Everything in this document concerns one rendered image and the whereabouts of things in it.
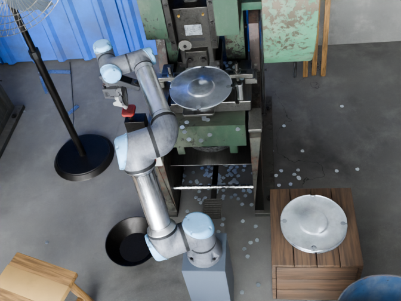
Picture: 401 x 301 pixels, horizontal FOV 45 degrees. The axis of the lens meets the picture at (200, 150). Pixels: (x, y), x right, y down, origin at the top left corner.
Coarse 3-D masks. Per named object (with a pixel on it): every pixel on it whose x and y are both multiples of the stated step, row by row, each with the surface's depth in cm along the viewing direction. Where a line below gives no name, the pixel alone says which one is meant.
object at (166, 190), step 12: (156, 48) 249; (168, 60) 255; (168, 156) 248; (156, 168) 240; (168, 168) 248; (180, 168) 281; (168, 180) 247; (180, 180) 280; (168, 192) 255; (180, 192) 279; (168, 204) 263
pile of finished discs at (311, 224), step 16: (288, 208) 220; (304, 208) 219; (320, 208) 218; (336, 208) 217; (288, 224) 215; (304, 224) 213; (320, 224) 212; (336, 224) 212; (288, 240) 210; (304, 240) 208; (320, 240) 207; (336, 240) 206
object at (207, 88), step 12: (192, 72) 227; (204, 72) 226; (216, 72) 225; (180, 84) 223; (192, 84) 221; (204, 84) 220; (216, 84) 219; (228, 84) 218; (180, 96) 217; (192, 96) 216; (204, 96) 215; (216, 96) 214; (192, 108) 210; (204, 108) 210
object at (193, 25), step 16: (176, 0) 198; (192, 0) 195; (176, 16) 197; (192, 16) 196; (192, 32) 202; (208, 32) 201; (192, 48) 207; (208, 48) 208; (192, 64) 211; (208, 64) 211
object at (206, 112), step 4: (184, 108) 212; (208, 108) 210; (212, 108) 210; (184, 112) 210; (188, 112) 210; (192, 112) 210; (196, 112) 209; (200, 112) 209; (204, 112) 209; (208, 112) 208; (212, 112) 208; (184, 116) 210; (188, 116) 210
